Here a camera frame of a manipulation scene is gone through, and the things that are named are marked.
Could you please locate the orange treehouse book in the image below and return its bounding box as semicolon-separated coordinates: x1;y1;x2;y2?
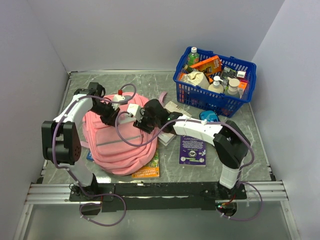
131;148;160;180

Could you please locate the orange box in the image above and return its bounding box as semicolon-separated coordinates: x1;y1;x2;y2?
191;55;222;76

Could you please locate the beige crumpled bag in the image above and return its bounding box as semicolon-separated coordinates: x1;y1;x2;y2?
179;71;210;90

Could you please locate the blue treehouse book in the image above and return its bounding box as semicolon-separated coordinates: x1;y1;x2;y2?
86;151;94;162

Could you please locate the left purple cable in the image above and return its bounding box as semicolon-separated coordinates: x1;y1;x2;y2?
51;83;138;228

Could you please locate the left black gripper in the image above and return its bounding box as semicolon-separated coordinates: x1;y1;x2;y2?
90;101;121;128

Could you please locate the white coffee cover book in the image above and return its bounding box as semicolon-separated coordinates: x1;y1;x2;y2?
158;101;192;146

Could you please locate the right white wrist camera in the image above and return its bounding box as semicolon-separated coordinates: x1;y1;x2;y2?
127;103;145;122

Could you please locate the blue plastic basket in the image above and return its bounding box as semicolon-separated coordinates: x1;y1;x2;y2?
173;46;257;118

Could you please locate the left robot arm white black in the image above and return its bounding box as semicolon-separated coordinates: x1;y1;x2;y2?
41;82;125;201

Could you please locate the blue shark pencil case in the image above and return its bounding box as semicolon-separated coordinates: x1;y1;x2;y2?
199;110;220;122

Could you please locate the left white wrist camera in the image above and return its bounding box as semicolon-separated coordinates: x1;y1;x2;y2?
111;89;128;110

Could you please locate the green drink bottle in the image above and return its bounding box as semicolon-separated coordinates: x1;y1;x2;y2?
187;47;200;66

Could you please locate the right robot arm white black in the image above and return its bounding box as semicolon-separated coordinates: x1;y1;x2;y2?
127;99;252;199

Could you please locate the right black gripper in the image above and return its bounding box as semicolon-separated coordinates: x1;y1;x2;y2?
133;108;160;136

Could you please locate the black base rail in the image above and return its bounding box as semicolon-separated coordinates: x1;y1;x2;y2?
69;181;247;213

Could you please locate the pink student backpack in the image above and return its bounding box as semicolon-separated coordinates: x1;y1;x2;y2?
80;91;169;177

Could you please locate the grey pump bottle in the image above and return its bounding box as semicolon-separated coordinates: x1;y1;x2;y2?
224;77;241;99

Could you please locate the small orange packet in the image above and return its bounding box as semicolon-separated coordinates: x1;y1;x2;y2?
238;81;248;98

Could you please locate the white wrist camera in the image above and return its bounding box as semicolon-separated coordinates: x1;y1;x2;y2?
127;103;145;122
111;89;128;110

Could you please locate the purple book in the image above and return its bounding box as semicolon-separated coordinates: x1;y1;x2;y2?
179;136;206;167

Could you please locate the dark green packet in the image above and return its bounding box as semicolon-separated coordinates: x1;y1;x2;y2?
220;66;237;80

